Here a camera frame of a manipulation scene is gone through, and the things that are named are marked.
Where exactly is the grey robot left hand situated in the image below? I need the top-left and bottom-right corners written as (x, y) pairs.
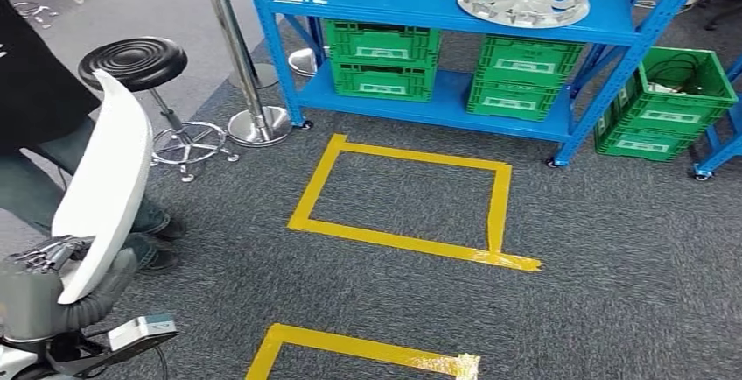
top-left (0, 235), bottom-right (142, 345)

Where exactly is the white curved panel part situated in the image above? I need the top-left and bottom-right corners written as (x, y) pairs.
top-left (51, 69), bottom-right (155, 306)

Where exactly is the person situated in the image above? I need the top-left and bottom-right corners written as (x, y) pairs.
top-left (0, 0), bottom-right (188, 274)

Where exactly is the black stool with chrome base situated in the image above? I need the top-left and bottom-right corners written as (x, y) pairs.
top-left (78, 36), bottom-right (240, 184)

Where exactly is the chrome stanchion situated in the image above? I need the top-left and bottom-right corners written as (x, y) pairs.
top-left (227, 46), bottom-right (281, 91)
top-left (288, 47), bottom-right (319, 78)
top-left (199, 0), bottom-right (292, 148)

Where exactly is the yellow tape rectangle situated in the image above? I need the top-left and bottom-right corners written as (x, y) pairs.
top-left (286, 132), bottom-right (544, 274)

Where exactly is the grey wheel hubcap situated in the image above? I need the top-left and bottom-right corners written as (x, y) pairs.
top-left (456, 0), bottom-right (592, 29)

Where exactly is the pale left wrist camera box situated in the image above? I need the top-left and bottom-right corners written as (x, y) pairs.
top-left (63, 314), bottom-right (181, 377)

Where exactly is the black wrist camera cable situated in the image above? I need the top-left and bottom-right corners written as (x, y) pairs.
top-left (151, 345), bottom-right (171, 380)

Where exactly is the black cable coil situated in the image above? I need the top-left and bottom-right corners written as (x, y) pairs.
top-left (646, 52), bottom-right (703, 91)

